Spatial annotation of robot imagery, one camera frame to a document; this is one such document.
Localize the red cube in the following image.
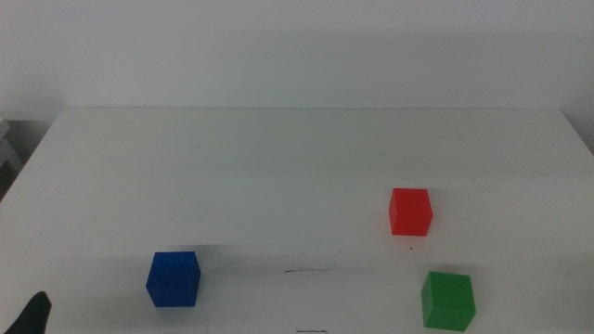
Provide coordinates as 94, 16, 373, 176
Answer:
388, 187, 434, 238

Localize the green cube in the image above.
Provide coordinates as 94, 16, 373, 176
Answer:
420, 270, 477, 333

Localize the blue cube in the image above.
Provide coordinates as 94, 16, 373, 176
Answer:
145, 250, 202, 308

